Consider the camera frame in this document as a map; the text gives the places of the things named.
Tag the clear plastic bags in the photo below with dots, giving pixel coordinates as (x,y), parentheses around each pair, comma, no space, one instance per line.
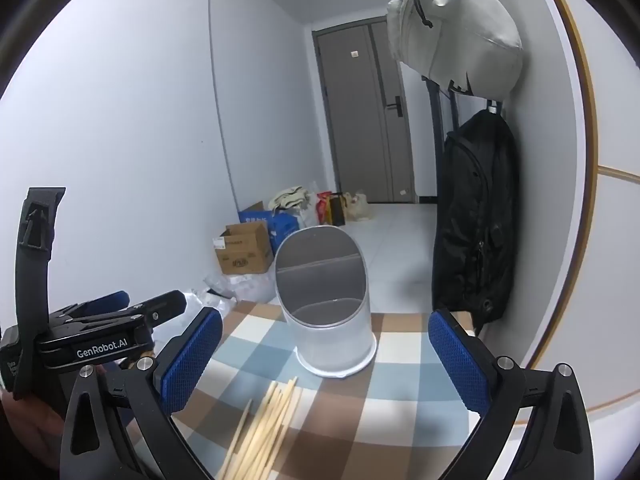
(240,290)

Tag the grey door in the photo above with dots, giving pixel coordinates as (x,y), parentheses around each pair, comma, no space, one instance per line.
(360,125)

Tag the black coat rack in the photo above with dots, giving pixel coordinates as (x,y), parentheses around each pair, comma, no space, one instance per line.
(433,125)

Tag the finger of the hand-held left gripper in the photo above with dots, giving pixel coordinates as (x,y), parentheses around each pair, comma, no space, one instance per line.
(117,300)
(165,305)

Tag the brown cardboard box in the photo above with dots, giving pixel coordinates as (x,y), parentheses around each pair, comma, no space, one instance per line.
(245,255)

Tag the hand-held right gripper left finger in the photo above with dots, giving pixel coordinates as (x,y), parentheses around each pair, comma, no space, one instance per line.
(192,360)

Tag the grey backpack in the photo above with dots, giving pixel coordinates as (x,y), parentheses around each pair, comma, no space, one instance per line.
(450,25)

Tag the blue cardboard box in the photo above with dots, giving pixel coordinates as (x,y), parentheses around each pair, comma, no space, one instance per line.
(282,225)

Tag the white plastic bag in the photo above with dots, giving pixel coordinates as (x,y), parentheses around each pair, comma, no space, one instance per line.
(307,215)

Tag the yellow and black box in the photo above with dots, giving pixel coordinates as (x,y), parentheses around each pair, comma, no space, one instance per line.
(337,212)

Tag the person's left hand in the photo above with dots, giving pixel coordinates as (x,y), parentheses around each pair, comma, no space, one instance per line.
(30,425)

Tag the red snack bag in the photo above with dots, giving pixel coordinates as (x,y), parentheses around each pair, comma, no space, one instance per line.
(322,207)

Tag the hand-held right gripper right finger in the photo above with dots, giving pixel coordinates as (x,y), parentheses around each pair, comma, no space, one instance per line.
(457,365)

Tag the white plastic utensil holder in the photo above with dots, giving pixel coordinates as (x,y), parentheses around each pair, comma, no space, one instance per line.
(330,345)

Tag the black jacket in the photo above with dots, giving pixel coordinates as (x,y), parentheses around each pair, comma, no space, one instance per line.
(475,220)

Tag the white wood-trimmed panel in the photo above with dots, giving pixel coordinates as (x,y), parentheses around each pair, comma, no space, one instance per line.
(615,260)

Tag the checkered tablecloth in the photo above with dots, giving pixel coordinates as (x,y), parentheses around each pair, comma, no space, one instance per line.
(400,410)

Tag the bunch of wooden chopsticks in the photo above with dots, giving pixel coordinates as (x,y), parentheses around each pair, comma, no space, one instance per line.
(265,435)

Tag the white cloth bag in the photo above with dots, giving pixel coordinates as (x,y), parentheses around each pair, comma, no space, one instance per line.
(290,197)

